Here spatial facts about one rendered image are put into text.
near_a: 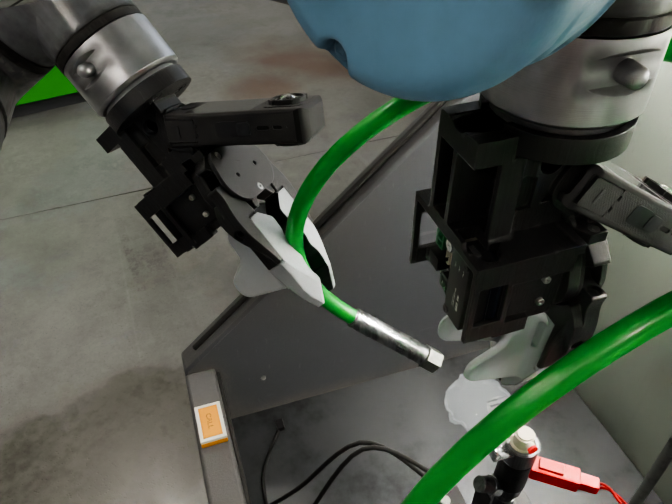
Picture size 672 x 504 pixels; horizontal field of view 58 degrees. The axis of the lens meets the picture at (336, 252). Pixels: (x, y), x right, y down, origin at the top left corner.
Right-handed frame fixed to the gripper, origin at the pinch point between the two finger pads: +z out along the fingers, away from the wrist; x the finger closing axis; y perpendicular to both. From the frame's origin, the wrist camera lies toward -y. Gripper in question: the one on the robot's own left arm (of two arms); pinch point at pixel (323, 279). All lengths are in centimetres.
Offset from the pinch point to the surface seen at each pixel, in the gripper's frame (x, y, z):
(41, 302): -109, 170, -22
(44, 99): -233, 214, -114
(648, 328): 15.2, -21.1, 5.9
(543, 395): 17.2, -16.1, 5.8
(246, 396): -18.9, 33.7, 12.9
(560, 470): 0.5, -6.6, 24.1
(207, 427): -5.7, 28.4, 9.0
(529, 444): 1.7, -6.4, 19.9
